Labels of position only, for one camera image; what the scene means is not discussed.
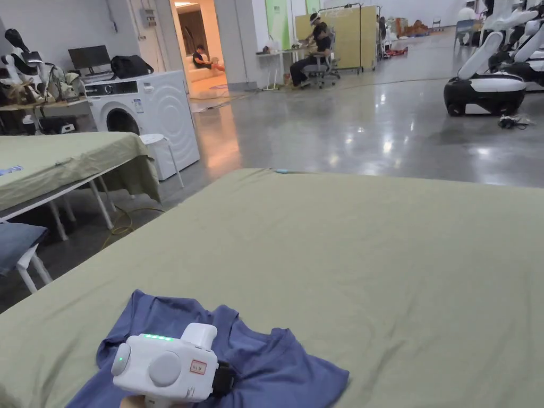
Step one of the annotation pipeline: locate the white desk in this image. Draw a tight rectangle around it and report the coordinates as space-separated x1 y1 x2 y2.
254 42 317 91

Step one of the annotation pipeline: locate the grey office chair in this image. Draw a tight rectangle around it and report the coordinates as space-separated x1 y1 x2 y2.
303 27 342 83

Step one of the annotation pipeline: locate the white and black robot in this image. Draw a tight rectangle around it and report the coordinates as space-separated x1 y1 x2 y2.
443 31 529 117
488 7 544 92

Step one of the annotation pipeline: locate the blue shirt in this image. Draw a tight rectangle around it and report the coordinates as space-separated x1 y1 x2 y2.
65 290 350 408

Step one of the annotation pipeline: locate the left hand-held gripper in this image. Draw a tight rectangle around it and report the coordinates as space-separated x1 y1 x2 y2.
111 322 234 408

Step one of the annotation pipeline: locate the white round stool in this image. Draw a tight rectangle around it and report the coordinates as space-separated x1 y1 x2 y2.
139 133 185 190

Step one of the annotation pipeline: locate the white washing machine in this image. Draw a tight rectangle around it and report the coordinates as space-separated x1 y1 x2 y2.
84 54 200 181

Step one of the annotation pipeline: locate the white chair with blue cushion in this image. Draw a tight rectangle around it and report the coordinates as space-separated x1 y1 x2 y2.
0 220 54 295

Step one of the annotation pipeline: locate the yellow cable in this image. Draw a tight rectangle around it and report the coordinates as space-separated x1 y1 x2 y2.
101 203 167 248

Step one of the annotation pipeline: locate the bed with pale green sheet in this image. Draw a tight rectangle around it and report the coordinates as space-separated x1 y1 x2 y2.
0 167 544 408

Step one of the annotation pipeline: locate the table with pale green sheet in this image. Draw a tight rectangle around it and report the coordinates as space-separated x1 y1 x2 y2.
0 131 162 242

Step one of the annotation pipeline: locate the cluttered table with monitor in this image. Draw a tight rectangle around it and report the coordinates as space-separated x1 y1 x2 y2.
0 29 113 137

